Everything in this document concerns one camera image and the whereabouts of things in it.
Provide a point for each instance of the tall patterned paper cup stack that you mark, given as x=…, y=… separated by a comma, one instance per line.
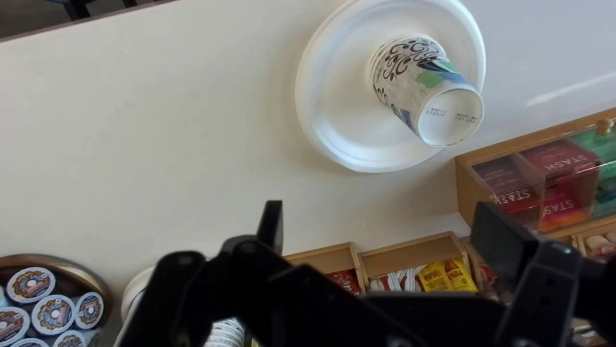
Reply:
x=228, y=334

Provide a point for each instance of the white round cup tray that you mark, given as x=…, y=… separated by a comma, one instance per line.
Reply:
x=135, y=292

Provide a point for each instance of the round coffee pod carousel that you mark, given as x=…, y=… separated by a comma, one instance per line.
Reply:
x=45, y=309

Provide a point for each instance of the wooden condiment organizer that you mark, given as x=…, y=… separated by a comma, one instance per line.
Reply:
x=411, y=263

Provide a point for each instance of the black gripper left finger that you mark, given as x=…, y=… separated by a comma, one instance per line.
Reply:
x=185, y=296

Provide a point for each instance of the wooden tea bag box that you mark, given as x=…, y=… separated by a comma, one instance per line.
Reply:
x=551, y=180

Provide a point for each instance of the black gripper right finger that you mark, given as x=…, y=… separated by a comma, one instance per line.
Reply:
x=545, y=282

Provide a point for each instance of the small white foam plate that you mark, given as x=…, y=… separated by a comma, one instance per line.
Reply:
x=339, y=109

